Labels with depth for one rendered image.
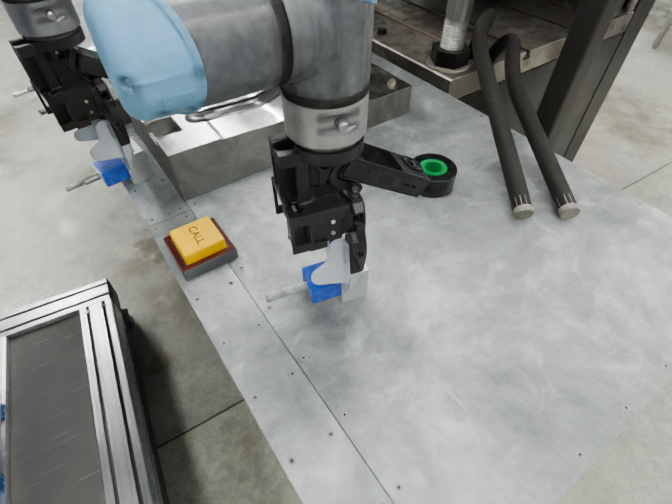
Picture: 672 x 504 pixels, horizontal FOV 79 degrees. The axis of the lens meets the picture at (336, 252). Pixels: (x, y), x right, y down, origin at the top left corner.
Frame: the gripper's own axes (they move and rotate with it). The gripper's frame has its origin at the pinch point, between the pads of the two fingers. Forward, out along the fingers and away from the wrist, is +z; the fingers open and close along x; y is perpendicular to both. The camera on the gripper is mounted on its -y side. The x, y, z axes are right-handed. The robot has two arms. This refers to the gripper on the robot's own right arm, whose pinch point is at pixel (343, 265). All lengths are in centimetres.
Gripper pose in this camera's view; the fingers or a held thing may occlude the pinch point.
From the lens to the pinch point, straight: 53.4
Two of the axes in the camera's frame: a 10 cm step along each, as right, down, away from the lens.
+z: 0.0, 6.7, 7.4
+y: -9.3, 2.6, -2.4
